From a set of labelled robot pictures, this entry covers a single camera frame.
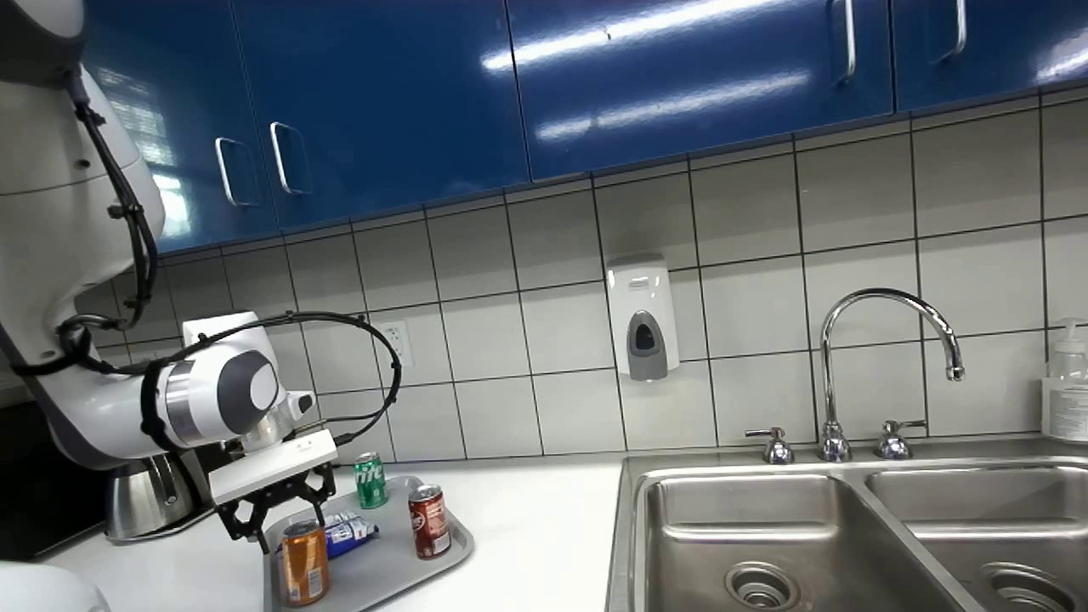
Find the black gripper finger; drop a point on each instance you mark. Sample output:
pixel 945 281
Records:
pixel 318 498
pixel 244 528

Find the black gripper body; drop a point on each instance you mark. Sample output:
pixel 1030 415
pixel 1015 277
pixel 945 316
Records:
pixel 284 498

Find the orange soda can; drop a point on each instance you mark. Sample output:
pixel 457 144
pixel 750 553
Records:
pixel 305 566

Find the red soda can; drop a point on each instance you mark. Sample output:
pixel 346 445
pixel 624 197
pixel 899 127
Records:
pixel 429 524

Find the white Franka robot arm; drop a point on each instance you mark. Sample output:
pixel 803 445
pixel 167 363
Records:
pixel 55 227

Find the blue soda can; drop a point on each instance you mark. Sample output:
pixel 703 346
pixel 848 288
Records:
pixel 354 536

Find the green soda can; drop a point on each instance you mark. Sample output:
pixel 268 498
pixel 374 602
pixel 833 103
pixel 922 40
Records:
pixel 371 481

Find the grey plastic tray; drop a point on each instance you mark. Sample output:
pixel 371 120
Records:
pixel 387 573

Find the black steel coffee maker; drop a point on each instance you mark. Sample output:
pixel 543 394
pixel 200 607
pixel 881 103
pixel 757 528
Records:
pixel 200 498

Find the stainless steel carafe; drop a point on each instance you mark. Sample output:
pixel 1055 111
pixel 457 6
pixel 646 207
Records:
pixel 140 503

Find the black microwave oven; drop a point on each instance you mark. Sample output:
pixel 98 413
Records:
pixel 44 498

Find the white rounded object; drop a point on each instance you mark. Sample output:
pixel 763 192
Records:
pixel 44 590

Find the stainless steel double sink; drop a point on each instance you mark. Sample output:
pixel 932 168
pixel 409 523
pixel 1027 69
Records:
pixel 681 547

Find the sink drain strainer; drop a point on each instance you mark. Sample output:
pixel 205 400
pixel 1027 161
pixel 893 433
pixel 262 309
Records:
pixel 763 586
pixel 1026 592

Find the chrome gooseneck faucet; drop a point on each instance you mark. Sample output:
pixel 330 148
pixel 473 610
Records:
pixel 831 377

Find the clear soap bottle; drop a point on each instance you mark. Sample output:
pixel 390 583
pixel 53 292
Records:
pixel 1064 394

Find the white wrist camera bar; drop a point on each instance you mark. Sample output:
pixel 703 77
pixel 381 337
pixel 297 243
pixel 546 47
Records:
pixel 273 463

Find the white wall soap dispenser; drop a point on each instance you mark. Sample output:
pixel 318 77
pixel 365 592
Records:
pixel 641 309

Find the blue wall cabinet door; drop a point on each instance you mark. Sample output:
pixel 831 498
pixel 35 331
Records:
pixel 387 89
pixel 703 69
pixel 1020 34
pixel 191 69

